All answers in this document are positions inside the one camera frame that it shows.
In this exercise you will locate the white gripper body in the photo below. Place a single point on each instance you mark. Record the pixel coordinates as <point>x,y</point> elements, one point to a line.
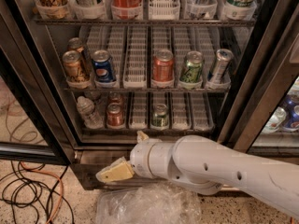
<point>140,159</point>

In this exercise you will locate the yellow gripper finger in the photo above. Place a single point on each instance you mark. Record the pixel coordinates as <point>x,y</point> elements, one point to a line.
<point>141,136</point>
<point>119,170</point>

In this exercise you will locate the red coke can front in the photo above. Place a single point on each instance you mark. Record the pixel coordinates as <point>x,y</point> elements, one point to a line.
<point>115,115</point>

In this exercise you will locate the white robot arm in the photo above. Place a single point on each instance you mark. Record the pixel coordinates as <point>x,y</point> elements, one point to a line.
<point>204,166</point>

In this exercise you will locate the green can bottom shelf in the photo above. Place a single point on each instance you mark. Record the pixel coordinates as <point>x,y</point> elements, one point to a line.
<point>160,116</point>

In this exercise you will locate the green can shelf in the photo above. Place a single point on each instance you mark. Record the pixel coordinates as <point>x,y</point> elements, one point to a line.
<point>192,67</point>
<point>160,116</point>

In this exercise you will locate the red can behind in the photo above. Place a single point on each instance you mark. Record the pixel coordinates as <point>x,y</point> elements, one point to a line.
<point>115,97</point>

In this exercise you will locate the orange red can middle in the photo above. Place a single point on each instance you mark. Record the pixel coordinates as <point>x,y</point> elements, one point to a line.
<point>163,65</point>

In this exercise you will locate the green can middle shelf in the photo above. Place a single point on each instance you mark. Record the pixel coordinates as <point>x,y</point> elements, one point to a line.
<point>192,67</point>

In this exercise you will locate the blue pepsi can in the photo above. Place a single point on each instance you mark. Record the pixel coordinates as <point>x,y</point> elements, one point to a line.
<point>103,67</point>

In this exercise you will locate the stainless steel fridge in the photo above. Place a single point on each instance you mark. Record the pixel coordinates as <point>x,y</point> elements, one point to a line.
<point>193,108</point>

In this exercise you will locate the gold brown can front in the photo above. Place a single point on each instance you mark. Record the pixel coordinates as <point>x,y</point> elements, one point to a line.
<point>74,66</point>

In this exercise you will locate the gold brown can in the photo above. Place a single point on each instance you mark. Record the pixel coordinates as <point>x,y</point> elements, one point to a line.
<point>74,66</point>
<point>76,43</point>

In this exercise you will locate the left glass fridge door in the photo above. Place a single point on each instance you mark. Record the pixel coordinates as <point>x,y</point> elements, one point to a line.
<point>41,137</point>

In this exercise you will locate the glass fridge door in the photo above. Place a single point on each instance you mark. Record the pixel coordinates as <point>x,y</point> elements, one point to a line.
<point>262,80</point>
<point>41,137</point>

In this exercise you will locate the silver slim can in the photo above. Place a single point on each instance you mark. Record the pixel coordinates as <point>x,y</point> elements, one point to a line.
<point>222,58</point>

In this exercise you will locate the gold brown can behind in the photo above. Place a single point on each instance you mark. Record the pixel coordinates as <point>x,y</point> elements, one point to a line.
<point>76,43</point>

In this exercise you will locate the right glass fridge door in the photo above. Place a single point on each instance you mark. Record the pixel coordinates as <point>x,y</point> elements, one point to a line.
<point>262,80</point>

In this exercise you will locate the white green can right door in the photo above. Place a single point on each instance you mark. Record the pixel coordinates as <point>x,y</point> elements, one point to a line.
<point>276,119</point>

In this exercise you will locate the blue can right door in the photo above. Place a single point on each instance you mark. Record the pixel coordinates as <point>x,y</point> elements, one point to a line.
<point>291,123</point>

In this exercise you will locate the clear plastic bag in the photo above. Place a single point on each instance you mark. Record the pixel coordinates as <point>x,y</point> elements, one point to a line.
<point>161,203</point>

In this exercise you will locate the white empty tray middle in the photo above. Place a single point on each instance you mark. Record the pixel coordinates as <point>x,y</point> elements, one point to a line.
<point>135,69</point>

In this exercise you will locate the clear water bottle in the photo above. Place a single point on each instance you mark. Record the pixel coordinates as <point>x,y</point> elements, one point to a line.
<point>89,113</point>

